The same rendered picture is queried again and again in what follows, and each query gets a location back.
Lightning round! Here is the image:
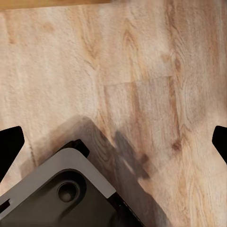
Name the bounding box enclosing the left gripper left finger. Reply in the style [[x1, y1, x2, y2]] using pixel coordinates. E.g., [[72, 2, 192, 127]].
[[0, 126, 25, 183]]

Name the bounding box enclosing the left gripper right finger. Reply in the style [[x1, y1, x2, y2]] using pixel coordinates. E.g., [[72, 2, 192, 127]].
[[212, 126, 227, 164]]

